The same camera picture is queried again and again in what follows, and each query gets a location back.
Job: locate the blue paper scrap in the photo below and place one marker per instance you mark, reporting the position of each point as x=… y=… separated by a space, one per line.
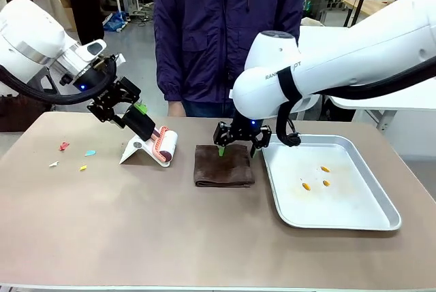
x=90 y=153

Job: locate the dark brown bag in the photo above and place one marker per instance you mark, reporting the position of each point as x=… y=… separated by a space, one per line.
x=20 y=115

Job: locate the red paper scrap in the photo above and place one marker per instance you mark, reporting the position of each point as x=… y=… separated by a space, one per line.
x=63 y=146

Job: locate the brown cardboard box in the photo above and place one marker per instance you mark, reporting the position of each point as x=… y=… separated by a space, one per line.
x=67 y=9

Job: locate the person in purple jacket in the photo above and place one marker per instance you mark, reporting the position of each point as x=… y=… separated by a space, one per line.
x=218 y=33

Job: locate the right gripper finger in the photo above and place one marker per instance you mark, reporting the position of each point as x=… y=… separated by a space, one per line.
x=223 y=135
x=265 y=137

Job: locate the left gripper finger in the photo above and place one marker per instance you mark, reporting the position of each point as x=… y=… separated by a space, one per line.
x=131 y=91
x=105 y=115

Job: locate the person in black trousers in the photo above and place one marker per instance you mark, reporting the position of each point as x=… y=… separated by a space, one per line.
x=85 y=2

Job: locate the person's right hand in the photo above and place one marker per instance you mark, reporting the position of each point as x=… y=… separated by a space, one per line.
x=177 y=110

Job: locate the blue plastic bag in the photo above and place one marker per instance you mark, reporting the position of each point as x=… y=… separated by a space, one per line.
x=115 y=21

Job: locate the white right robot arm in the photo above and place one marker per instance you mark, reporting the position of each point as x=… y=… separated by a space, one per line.
x=340 y=53

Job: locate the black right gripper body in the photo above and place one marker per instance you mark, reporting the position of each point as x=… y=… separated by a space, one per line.
x=247 y=130

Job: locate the silver metal tray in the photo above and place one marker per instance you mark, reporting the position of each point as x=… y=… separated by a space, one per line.
x=340 y=210

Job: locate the wooden top workbench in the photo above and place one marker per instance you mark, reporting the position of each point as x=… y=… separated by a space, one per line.
x=364 y=5

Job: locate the brown cloth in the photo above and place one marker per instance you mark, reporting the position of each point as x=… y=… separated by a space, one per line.
x=221 y=173

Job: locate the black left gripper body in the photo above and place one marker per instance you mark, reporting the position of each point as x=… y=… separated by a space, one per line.
x=97 y=82

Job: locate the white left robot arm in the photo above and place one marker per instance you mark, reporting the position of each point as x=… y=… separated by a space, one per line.
x=30 y=33

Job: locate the person's right forearm purple sleeve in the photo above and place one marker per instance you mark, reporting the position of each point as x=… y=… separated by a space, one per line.
x=168 y=74

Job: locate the white paper scrap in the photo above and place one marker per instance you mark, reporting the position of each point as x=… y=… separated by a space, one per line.
x=54 y=164

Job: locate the yellow paper scrap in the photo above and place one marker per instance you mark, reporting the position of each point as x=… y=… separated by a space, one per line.
x=83 y=168

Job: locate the white lint roller stand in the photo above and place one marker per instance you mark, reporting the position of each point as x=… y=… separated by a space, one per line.
x=131 y=152

